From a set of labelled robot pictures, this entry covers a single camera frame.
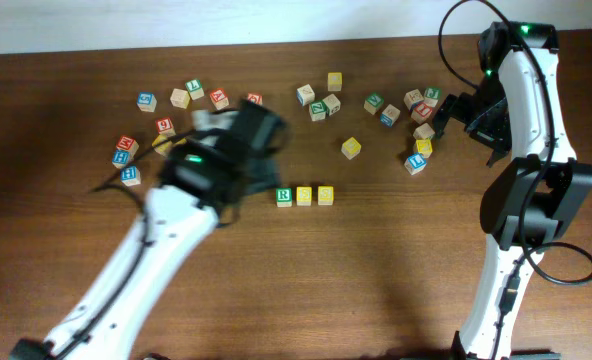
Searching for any green R block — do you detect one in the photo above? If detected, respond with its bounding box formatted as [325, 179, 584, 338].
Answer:
[276, 188, 293, 207]

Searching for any yellow block cluster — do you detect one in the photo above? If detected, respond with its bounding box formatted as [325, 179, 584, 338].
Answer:
[152, 134, 187, 157]
[296, 186, 312, 206]

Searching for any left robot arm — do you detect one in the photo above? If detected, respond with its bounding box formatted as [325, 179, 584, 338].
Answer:
[9, 100, 289, 360]

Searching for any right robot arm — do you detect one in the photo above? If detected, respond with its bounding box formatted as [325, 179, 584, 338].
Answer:
[433, 22, 592, 359]

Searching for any green J block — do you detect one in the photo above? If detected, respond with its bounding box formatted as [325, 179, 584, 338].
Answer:
[423, 87, 441, 108]

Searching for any red Q block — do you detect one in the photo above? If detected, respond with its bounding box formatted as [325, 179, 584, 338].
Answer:
[247, 93, 263, 105]

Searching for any plain wooden block right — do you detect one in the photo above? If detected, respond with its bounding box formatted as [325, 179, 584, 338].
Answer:
[413, 123, 435, 140]

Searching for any plain wooden block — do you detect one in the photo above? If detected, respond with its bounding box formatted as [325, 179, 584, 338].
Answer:
[413, 123, 435, 140]
[170, 88, 191, 109]
[323, 94, 341, 116]

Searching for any red I block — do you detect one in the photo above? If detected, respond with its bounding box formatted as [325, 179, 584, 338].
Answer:
[411, 102, 433, 124]

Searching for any red A block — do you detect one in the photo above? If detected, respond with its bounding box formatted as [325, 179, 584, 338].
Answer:
[209, 88, 229, 110]

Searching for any wooden K block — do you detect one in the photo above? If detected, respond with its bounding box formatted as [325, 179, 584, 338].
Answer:
[404, 89, 424, 111]

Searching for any blue L block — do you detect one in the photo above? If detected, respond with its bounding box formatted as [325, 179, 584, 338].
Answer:
[404, 153, 427, 175]

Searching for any wooden block blue side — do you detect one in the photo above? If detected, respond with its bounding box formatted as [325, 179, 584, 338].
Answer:
[296, 84, 315, 106]

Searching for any green Z block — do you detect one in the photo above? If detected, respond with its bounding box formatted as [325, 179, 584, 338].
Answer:
[309, 101, 327, 122]

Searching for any green L block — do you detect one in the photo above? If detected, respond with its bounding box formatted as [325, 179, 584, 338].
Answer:
[185, 79, 205, 101]

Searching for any plain wooden block left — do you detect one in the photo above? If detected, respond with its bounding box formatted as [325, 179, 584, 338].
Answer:
[170, 88, 191, 109]

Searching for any red 6 block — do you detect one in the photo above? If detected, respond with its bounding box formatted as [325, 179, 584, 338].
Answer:
[155, 117, 176, 137]

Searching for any blue S block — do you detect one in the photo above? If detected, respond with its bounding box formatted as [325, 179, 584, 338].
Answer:
[380, 104, 401, 127]

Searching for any plain wooden block centre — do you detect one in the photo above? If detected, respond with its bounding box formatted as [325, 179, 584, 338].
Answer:
[323, 94, 341, 116]

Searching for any green V block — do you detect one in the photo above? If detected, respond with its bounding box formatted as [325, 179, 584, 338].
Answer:
[364, 92, 384, 115]

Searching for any blue 5 block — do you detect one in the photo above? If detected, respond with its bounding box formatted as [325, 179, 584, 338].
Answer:
[137, 92, 157, 112]

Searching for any yellow block top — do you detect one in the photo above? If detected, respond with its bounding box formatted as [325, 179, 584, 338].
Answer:
[327, 72, 343, 92]

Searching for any blue H block lower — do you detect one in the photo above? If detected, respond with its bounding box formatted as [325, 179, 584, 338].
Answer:
[120, 166, 141, 187]

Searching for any blue h block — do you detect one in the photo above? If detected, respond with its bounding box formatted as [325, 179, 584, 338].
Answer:
[120, 166, 141, 187]
[111, 149, 133, 169]

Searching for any red M block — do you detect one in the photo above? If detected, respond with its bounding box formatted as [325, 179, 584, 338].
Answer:
[116, 135, 139, 156]

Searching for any blue H block upper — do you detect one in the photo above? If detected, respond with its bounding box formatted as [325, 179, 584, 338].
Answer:
[111, 149, 133, 169]

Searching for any left black cable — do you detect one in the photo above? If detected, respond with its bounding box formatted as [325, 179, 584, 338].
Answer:
[60, 127, 202, 360]

